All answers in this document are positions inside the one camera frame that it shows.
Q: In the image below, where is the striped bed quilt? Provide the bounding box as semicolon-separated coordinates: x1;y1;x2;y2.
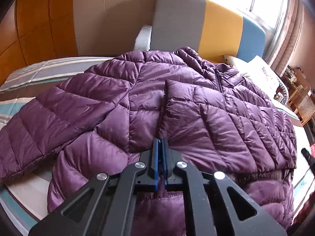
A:
1;56;108;235

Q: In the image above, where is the white printed pillow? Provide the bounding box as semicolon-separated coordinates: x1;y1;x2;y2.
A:
223;55;289;105

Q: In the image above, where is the purple quilted down jacket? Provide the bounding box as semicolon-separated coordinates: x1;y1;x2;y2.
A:
1;47;297;228

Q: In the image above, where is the brown wooden wardrobe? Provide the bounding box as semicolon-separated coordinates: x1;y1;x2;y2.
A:
1;0;78;83

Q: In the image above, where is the wooden bedside table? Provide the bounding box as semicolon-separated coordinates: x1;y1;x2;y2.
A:
283;66;314;126

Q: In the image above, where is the grey yellow blue headboard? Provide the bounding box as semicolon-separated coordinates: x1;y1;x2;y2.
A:
134;0;266;63

